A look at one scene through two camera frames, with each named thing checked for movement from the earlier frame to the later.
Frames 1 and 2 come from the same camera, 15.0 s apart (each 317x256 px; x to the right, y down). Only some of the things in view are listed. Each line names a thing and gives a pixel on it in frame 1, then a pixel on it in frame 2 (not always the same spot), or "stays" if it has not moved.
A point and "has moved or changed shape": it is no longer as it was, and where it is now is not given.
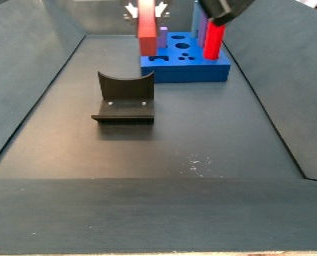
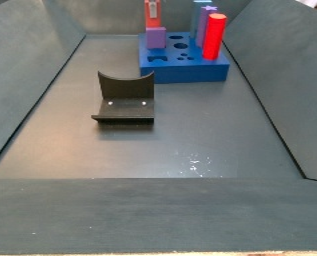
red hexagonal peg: x=213 y=40 stays
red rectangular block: x=147 y=28 has moved or changed shape
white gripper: x=219 y=11 -> x=153 y=7
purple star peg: x=203 y=27 stays
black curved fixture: x=128 y=100 stays
